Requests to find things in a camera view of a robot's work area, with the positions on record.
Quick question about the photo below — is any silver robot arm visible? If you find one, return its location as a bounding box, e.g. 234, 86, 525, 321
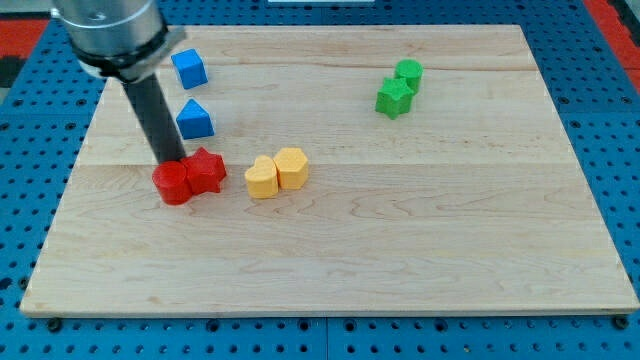
51, 0, 186, 83

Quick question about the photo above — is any blue triangle block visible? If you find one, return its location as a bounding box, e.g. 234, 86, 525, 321
176, 99, 215, 140

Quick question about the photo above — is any blue cube block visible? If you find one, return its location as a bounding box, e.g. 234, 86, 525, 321
171, 48, 208, 90

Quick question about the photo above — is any yellow hexagon block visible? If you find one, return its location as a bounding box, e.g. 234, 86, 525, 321
273, 147, 309, 190

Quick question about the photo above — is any wooden board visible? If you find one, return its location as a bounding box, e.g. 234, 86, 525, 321
20, 25, 639, 318

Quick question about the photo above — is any yellow heart block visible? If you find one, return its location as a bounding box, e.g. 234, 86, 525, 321
244, 155, 279, 199

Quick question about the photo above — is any green star block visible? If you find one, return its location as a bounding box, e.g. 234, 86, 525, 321
375, 78, 415, 120

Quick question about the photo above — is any red star block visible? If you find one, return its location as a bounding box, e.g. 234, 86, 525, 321
180, 147, 227, 195

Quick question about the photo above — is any green cylinder block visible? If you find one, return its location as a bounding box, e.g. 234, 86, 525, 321
394, 59, 424, 93

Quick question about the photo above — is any red cylinder block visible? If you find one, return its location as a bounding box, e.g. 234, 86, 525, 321
152, 161, 193, 205

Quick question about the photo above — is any black pusher rod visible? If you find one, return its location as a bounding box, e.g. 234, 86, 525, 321
123, 74, 186, 164

